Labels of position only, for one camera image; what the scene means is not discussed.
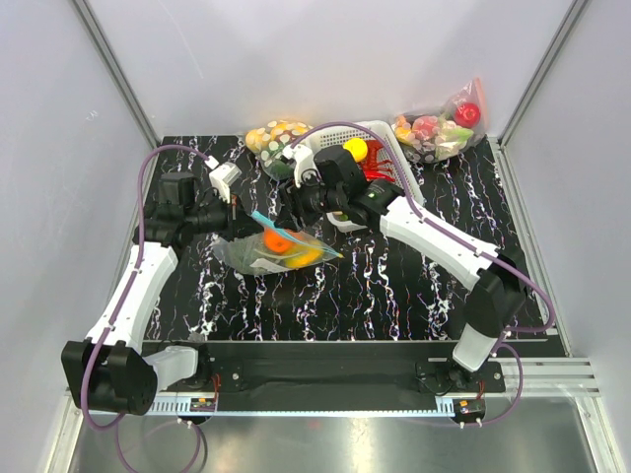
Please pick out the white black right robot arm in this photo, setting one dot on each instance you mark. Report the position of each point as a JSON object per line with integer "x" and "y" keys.
{"x": 496, "y": 293}

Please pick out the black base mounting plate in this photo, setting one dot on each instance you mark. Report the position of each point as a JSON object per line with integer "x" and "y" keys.
{"x": 355, "y": 374}

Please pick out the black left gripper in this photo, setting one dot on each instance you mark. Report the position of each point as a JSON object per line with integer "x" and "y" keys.
{"x": 239, "y": 222}

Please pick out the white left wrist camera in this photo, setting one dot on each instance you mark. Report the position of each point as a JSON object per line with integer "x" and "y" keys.
{"x": 221, "y": 179}

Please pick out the white slotted cable duct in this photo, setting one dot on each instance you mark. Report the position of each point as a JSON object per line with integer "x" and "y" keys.
{"x": 198, "y": 406}

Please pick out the aluminium frame rail left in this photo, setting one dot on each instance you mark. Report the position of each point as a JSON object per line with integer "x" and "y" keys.
{"x": 68, "y": 419}

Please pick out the red fake apple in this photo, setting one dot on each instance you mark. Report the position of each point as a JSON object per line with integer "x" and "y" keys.
{"x": 467, "y": 115}

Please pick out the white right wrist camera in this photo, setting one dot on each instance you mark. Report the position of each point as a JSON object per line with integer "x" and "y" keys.
{"x": 300, "y": 159}

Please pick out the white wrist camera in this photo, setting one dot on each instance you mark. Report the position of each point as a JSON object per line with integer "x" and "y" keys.
{"x": 300, "y": 159}
{"x": 221, "y": 179}

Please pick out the yellow fake pear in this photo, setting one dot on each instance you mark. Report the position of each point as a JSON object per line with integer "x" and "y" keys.
{"x": 358, "y": 148}

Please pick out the aluminium frame rail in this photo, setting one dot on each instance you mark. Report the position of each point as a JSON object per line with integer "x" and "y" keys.
{"x": 68, "y": 419}
{"x": 568, "y": 143}

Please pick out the red fake lobster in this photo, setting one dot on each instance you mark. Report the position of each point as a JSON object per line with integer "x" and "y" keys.
{"x": 372, "y": 167}

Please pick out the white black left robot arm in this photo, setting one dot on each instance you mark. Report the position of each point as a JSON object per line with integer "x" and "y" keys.
{"x": 107, "y": 370}

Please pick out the clear blue-zip food bag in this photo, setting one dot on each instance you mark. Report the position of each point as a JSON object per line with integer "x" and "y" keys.
{"x": 275, "y": 263}

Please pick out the white perforated plastic basket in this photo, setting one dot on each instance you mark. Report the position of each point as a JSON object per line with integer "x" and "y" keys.
{"x": 399, "y": 162}

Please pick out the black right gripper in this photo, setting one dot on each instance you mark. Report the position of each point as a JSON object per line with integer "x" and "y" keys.
{"x": 293, "y": 207}

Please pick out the green netted fake melon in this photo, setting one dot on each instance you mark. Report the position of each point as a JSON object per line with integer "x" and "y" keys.
{"x": 241, "y": 254}

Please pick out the orange fake tomato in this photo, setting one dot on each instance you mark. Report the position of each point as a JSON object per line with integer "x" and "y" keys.
{"x": 276, "y": 243}

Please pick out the pink-dotted clear food bag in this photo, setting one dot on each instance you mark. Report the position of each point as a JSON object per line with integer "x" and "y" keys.
{"x": 431, "y": 136}

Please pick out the white-dotted clear food bag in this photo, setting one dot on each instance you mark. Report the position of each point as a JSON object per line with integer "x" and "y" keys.
{"x": 268, "y": 142}

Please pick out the aluminium frame rail right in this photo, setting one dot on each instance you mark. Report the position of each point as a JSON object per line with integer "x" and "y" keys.
{"x": 568, "y": 143}

